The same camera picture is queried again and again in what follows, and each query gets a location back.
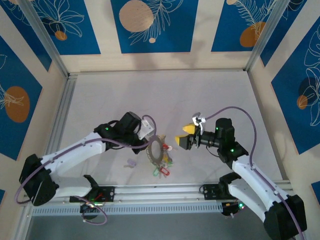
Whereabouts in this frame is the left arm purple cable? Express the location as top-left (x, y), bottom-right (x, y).
top-left (14, 114), bottom-right (158, 225)

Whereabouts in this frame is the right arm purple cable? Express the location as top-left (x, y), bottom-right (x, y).
top-left (205, 106), bottom-right (306, 240)

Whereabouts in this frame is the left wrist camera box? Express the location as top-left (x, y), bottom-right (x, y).
top-left (136, 119), bottom-right (155, 141)

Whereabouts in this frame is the large metal keyring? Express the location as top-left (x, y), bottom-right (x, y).
top-left (146, 134), bottom-right (167, 166)

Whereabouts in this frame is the grey slotted cable duct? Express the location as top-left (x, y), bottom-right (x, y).
top-left (31, 203), bottom-right (224, 216)

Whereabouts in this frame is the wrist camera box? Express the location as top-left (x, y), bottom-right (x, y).
top-left (191, 112), bottom-right (207, 133)
top-left (136, 119), bottom-right (155, 141)

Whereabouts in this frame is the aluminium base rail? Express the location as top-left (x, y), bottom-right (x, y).
top-left (21, 180), bottom-right (293, 207)

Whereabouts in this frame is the aluminium frame post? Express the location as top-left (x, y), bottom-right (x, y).
top-left (244, 0), bottom-right (294, 73)
top-left (11, 205), bottom-right (35, 240)
top-left (17, 0), bottom-right (70, 79)

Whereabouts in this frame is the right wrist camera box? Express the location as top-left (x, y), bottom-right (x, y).
top-left (191, 112), bottom-right (207, 133)

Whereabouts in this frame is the aluminium side rail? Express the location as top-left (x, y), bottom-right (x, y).
top-left (44, 74), bottom-right (77, 156)

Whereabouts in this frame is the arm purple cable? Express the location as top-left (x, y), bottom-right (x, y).
top-left (205, 106), bottom-right (306, 240)
top-left (14, 114), bottom-right (158, 225)

